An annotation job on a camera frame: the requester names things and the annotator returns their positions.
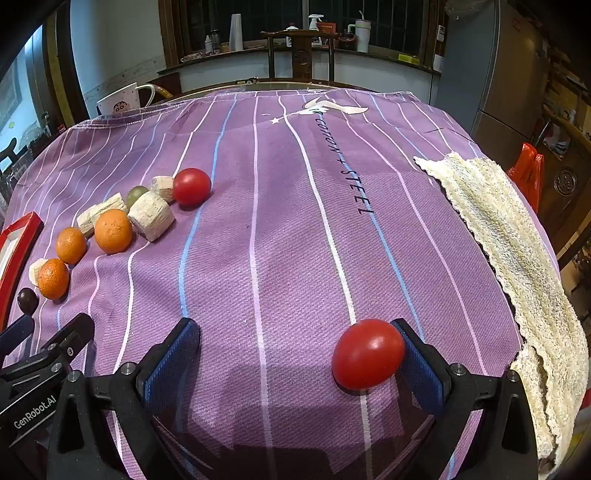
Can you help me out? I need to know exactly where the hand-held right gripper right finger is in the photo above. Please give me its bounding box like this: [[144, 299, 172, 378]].
[[390, 318, 539, 480]]

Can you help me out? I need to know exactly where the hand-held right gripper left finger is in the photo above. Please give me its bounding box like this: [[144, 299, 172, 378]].
[[46, 318, 202, 480]]

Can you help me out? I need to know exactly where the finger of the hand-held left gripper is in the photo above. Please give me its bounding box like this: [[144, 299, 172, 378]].
[[39, 313, 95, 370], [0, 316, 36, 357]]

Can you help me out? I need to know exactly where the dark round fruit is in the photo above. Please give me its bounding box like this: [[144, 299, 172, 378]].
[[17, 288, 38, 316]]

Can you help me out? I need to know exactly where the red tomato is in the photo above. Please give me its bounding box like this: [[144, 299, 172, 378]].
[[331, 318, 406, 391], [172, 168, 212, 207]]

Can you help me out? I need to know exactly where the orange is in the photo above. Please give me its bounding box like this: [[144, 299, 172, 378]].
[[37, 258, 70, 298], [56, 227, 88, 265], [94, 209, 134, 254]]

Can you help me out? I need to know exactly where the red-rimmed white tray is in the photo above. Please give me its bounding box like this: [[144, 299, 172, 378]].
[[0, 211, 44, 333]]

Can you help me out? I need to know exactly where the cream knitted towel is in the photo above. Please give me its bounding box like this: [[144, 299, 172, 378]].
[[413, 152, 589, 474]]

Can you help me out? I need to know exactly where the purple striped tablecloth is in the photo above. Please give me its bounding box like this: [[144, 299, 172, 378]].
[[0, 88, 561, 480]]

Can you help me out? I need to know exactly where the orange plastic bag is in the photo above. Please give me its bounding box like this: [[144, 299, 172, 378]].
[[505, 143, 546, 213]]

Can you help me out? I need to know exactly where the carved wooden armchair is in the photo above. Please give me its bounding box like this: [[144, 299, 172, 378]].
[[531, 106, 591, 259]]

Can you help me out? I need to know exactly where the white cartoon mug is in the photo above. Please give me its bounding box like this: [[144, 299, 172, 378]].
[[96, 82, 156, 116]]

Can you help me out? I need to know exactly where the grey refrigerator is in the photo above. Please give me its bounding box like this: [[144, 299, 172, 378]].
[[434, 0, 550, 139]]

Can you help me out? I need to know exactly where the white tumbler with straw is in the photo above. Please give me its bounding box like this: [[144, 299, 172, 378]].
[[347, 19, 371, 53]]

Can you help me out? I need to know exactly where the dark wooden chair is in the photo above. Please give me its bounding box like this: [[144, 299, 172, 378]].
[[260, 28, 335, 84]]

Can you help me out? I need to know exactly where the dark framed window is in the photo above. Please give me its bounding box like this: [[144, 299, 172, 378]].
[[159, 0, 444, 70]]

